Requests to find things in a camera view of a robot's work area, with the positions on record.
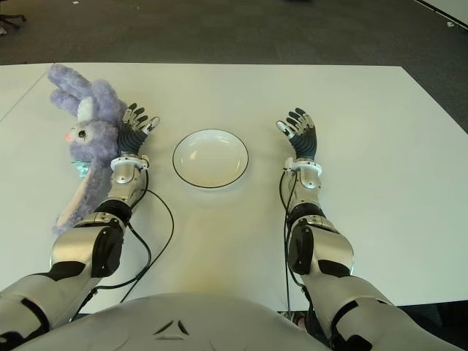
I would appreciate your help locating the black office chair base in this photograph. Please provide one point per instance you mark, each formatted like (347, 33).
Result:
(14, 18)

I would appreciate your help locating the white plate black rim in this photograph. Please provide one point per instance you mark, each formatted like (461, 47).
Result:
(210, 161)

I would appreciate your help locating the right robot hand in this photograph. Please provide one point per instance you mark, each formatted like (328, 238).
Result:
(305, 142)

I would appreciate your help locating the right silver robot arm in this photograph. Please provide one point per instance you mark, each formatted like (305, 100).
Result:
(329, 248)

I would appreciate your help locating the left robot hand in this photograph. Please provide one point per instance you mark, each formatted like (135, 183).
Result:
(131, 140)

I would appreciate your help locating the purple plush bunny doll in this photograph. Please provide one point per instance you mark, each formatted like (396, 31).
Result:
(95, 128)

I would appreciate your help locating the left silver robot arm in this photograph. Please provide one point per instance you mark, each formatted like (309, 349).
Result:
(73, 248)

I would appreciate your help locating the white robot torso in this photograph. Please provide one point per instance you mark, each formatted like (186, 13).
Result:
(175, 321)

